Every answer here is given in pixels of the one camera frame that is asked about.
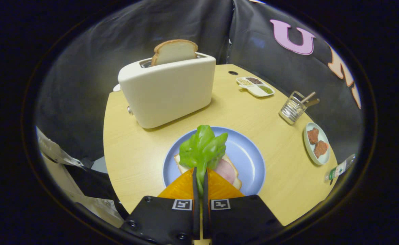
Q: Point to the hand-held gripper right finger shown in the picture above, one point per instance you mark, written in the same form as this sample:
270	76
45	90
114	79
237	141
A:
240	221

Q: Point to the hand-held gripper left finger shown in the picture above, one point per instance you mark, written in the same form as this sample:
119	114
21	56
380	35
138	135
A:
162	217

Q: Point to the green lettuce leaf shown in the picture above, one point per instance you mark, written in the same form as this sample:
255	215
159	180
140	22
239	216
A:
203	146

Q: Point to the toasted bread slice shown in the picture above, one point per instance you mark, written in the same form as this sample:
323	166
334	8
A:
174	51

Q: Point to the pink ham slice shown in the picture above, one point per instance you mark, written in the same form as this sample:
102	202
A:
225	170

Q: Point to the white bread slice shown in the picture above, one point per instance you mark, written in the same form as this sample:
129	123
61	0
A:
182	167

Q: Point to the blue round plate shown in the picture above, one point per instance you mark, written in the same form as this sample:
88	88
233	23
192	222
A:
247	160

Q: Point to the crumpled white plastic sheet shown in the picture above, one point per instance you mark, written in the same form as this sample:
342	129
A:
99	207

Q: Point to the pale green plate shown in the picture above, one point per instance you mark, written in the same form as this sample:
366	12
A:
316	160

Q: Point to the brown meat patty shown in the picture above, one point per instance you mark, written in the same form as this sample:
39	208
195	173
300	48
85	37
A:
313	136
321	149

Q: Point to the clear plastic water bottle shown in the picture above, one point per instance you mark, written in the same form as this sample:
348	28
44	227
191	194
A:
339	168

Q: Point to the white toaster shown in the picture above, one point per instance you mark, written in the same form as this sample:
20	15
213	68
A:
169	92

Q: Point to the white divided condiment dish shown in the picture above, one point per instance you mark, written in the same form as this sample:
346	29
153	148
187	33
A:
255	89

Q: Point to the black backdrop cloth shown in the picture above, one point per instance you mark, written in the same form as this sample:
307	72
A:
94	68

